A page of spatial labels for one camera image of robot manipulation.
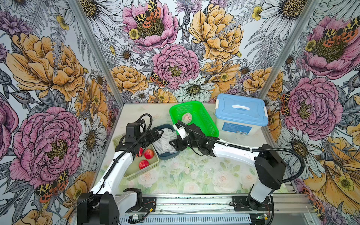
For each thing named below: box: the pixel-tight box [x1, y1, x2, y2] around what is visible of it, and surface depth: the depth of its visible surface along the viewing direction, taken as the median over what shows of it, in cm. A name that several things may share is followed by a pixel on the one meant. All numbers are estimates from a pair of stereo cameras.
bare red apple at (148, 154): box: [143, 149, 155, 160], surface depth 89 cm
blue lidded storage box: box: [215, 93, 269, 136], surface depth 96 cm
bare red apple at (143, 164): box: [138, 159, 150, 170], surface depth 85 cm
